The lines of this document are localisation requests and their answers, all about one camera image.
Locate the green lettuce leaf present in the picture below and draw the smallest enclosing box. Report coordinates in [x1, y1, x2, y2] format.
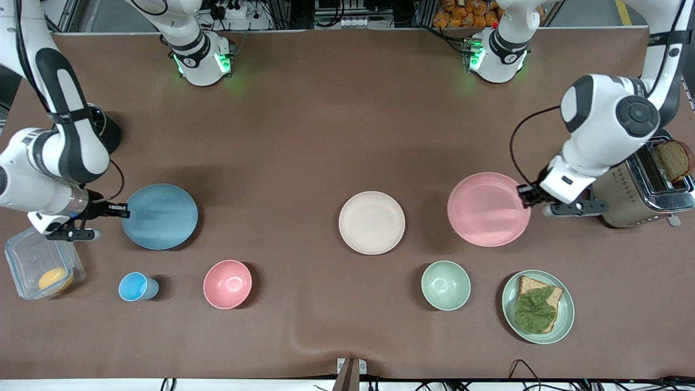
[514, 286, 558, 335]

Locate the green plate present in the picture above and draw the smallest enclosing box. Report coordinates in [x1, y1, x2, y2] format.
[501, 270, 576, 345]

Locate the dark toast slice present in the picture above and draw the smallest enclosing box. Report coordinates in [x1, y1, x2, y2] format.
[653, 140, 694, 183]

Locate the pink bowl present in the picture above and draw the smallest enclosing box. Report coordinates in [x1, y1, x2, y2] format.
[203, 260, 253, 310]

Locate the beige chrome toaster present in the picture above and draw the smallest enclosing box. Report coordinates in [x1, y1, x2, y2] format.
[592, 128, 695, 229]

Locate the beige plate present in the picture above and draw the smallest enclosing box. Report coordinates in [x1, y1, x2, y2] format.
[338, 191, 406, 256]

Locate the black cable loop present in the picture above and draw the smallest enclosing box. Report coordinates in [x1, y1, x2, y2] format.
[508, 358, 545, 382]

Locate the clear plastic container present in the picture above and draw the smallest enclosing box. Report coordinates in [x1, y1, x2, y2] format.
[4, 226, 86, 301]

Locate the blue plate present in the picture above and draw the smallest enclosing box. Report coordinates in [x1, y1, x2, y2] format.
[121, 184, 199, 251]

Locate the brown bread slice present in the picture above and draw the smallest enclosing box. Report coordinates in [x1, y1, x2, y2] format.
[515, 276, 564, 333]

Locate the blue cup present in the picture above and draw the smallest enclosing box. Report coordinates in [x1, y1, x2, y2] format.
[118, 272, 160, 302]

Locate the pink plate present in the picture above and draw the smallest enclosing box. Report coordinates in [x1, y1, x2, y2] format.
[447, 172, 532, 248]

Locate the green bowl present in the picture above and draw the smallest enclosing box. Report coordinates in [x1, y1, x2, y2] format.
[421, 261, 472, 312]

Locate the yellow food piece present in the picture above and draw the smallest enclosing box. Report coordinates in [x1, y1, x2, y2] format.
[38, 267, 74, 292]

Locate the orange snack packets pile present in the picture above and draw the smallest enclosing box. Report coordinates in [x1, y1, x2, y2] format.
[433, 0, 503, 29]

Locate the metal table clamp bracket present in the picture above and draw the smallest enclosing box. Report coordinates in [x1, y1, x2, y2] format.
[337, 357, 367, 391]

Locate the white power strip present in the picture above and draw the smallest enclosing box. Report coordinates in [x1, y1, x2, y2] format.
[209, 0, 272, 30]

